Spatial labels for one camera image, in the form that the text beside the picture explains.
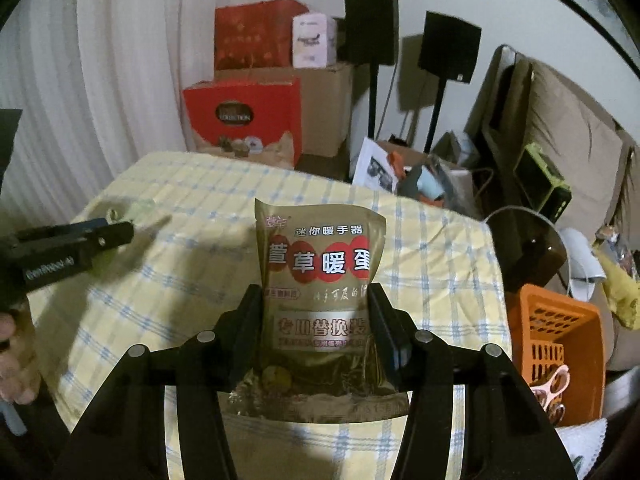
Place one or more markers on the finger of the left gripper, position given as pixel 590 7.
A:
pixel 95 242
pixel 47 232

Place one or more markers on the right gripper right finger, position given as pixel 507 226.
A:
pixel 412 358

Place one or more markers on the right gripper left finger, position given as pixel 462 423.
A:
pixel 220 357

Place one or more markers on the green plastic clip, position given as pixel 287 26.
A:
pixel 133 211

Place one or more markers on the small snack packet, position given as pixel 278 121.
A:
pixel 317 361

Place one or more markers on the pink plastic clip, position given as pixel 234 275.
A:
pixel 549 393

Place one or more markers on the white foam net sheet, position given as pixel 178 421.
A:
pixel 584 443

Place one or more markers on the person left hand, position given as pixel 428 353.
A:
pixel 20 375

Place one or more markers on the yellow plaid tablecloth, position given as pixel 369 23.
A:
pixel 195 252

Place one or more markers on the orange plastic basket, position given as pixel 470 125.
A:
pixel 549 329

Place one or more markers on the white dome device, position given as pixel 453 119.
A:
pixel 584 271

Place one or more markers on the red gift box front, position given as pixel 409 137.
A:
pixel 247 120

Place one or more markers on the red gift box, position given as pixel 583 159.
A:
pixel 255 35
pixel 247 120

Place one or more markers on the green black power station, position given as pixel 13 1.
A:
pixel 540 180

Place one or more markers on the yellow cloth bag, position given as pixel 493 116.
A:
pixel 621 291

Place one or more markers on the red gift box top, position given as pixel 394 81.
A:
pixel 255 35

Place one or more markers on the brown cardboard box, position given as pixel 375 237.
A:
pixel 325 102

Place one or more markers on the brown sofa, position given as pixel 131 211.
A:
pixel 525 100

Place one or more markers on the pink white small box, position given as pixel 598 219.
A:
pixel 313 40

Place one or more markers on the right black speaker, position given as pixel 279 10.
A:
pixel 449 51

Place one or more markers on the black speaker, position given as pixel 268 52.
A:
pixel 372 39
pixel 449 51

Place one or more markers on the left black speaker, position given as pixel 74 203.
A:
pixel 372 39

